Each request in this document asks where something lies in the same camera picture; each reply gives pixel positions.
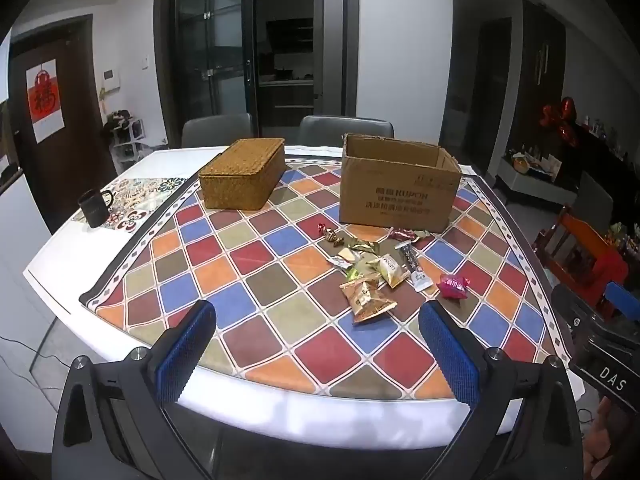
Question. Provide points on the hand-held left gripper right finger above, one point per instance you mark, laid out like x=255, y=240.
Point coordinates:
x=450, y=355

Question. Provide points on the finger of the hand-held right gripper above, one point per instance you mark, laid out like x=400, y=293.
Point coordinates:
x=570, y=310
x=622, y=302

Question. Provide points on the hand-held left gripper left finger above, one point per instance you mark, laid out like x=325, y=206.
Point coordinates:
x=185, y=350

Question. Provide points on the light green snack packet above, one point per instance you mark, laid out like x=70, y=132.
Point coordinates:
x=421, y=234

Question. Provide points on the brown cardboard box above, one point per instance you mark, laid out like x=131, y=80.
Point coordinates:
x=395, y=200

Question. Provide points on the person's right hand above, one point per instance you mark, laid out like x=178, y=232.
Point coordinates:
x=602, y=440

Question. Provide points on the red wooden chair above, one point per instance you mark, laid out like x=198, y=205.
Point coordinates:
x=595, y=255

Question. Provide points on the pink snack packet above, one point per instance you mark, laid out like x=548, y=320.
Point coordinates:
x=452, y=286

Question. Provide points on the orange brown snack packet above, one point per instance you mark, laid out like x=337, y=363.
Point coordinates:
x=375, y=312

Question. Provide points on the black and white stick packet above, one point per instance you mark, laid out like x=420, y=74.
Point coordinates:
x=414, y=265

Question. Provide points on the cream snack packet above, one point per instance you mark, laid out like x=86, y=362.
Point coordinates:
x=391, y=269

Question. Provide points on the grey side chair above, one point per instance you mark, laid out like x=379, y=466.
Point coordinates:
x=592, y=200

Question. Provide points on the brown packet with white print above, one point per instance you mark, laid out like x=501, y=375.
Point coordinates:
x=359, y=294

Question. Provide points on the green and gold snack packet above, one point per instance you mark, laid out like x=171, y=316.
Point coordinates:
x=361, y=274

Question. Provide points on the white low bench cabinet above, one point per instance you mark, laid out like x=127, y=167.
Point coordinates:
x=535, y=185

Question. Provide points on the dark red snack packet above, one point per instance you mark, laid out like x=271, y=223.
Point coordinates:
x=401, y=234

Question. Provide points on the white and green snack packet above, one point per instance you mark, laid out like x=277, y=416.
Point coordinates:
x=344, y=258

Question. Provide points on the floral patterned placemat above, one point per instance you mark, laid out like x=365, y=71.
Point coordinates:
x=145, y=195

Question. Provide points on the black mug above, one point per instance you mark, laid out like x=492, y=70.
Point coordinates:
x=92, y=210

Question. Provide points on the red gold candy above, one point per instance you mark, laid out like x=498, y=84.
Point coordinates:
x=331, y=236

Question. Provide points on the small red candy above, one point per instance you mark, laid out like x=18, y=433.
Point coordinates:
x=321, y=227

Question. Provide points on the woven rattan basket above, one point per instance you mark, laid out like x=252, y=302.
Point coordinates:
x=240, y=175

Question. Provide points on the red foil balloons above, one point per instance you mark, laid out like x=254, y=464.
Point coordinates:
x=565, y=120

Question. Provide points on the white shoe rack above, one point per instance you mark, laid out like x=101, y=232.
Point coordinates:
x=127, y=145

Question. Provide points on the dark wooden door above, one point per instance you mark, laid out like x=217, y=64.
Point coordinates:
x=80, y=160

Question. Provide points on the grey dining chair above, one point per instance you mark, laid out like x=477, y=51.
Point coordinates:
x=217, y=130
x=345, y=129

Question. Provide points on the red and white door poster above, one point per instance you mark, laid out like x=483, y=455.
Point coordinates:
x=45, y=100

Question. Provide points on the glass sliding door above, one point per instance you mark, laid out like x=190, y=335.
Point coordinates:
x=210, y=60

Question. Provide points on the white wall intercom panel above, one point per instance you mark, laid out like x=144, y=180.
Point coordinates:
x=111, y=80

